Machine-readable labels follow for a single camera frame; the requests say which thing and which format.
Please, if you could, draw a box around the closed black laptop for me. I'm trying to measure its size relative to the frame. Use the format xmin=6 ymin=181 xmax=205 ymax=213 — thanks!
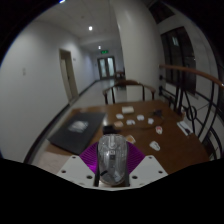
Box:
xmin=47 ymin=111 xmax=107 ymax=156

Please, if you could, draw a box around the small white box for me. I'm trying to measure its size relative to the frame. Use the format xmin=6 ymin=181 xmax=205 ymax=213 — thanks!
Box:
xmin=121 ymin=105 xmax=135 ymax=115

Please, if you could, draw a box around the dark framed window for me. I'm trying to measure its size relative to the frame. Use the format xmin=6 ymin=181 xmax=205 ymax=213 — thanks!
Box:
xmin=160 ymin=26 xmax=197 ymax=94

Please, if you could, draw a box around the glazed double door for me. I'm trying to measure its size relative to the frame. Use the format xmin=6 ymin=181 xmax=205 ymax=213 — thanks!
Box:
xmin=97 ymin=56 xmax=117 ymax=80

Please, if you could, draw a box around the thin black cable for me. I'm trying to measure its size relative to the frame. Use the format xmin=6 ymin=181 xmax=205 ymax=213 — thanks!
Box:
xmin=123 ymin=109 xmax=167 ymax=132

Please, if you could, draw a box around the black railing with wooden handrail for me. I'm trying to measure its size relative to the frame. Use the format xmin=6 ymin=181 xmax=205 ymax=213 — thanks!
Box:
xmin=158 ymin=64 xmax=224 ymax=161

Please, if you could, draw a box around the translucent grey computer mouse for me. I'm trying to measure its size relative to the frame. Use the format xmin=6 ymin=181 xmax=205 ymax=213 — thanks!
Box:
xmin=97 ymin=133 xmax=129 ymax=187

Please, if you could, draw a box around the dark wooden armchair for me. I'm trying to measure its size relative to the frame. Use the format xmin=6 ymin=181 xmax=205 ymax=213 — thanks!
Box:
xmin=102 ymin=79 xmax=157 ymax=105

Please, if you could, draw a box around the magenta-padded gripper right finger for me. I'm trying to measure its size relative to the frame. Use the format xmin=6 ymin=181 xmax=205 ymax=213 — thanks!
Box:
xmin=125 ymin=144 xmax=169 ymax=187

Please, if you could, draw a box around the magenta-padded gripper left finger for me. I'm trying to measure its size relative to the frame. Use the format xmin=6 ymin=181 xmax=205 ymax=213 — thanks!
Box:
xmin=56 ymin=141 xmax=101 ymax=188

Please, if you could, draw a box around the small black box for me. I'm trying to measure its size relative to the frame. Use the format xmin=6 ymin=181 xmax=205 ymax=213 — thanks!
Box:
xmin=102 ymin=124 xmax=117 ymax=135

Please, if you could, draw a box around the small tan packet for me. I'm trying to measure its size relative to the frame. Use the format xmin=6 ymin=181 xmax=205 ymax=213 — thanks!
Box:
xmin=125 ymin=134 xmax=137 ymax=145

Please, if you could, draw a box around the beige side door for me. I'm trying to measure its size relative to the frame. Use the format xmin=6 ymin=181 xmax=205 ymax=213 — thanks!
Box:
xmin=58 ymin=48 xmax=80 ymax=105

